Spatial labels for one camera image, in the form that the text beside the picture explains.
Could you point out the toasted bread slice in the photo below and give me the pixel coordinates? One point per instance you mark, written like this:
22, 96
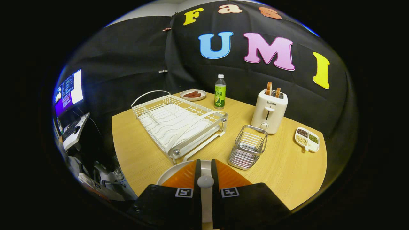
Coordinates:
277, 92
269, 88

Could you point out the light grey chair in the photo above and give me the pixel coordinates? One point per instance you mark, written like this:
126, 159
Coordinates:
107, 175

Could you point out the white round plate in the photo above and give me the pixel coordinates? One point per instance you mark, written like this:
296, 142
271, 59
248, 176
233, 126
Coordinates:
206, 166

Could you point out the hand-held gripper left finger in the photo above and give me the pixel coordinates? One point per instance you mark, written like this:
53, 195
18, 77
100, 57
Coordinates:
169, 204

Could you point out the green label drink bottle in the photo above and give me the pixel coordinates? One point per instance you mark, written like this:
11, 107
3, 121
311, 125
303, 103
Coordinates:
220, 94

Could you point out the white toaster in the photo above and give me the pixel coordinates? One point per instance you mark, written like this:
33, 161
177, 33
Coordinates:
268, 115

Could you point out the computer monitor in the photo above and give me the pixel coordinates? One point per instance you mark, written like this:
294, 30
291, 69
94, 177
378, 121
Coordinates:
68, 92

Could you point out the black backdrop cloth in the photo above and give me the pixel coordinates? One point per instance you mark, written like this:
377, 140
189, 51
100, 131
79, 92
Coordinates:
127, 57

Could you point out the white side desk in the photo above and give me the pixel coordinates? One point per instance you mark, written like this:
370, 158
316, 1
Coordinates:
75, 137

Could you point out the white divided dish with beans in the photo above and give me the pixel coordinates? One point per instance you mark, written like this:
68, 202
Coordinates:
307, 145

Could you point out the small plate with sausages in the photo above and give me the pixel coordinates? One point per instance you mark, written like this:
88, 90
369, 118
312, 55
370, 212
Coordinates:
193, 98

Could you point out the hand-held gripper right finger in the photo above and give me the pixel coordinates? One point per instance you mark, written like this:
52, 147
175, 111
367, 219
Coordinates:
246, 204

